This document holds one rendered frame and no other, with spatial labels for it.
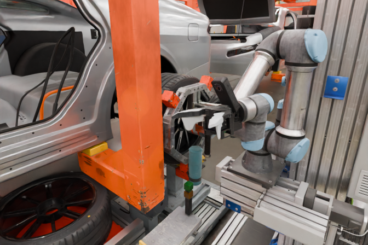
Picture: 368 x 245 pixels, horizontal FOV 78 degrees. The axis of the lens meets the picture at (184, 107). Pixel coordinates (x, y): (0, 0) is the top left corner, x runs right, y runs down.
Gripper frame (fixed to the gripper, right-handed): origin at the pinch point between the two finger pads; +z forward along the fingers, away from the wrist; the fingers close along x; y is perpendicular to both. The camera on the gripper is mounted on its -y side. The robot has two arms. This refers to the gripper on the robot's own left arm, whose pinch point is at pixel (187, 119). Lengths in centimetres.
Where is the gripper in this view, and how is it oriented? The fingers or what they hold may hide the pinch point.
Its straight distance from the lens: 57.9
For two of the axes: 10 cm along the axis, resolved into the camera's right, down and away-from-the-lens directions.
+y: 0.9, 9.8, 2.0
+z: -7.8, 1.9, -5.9
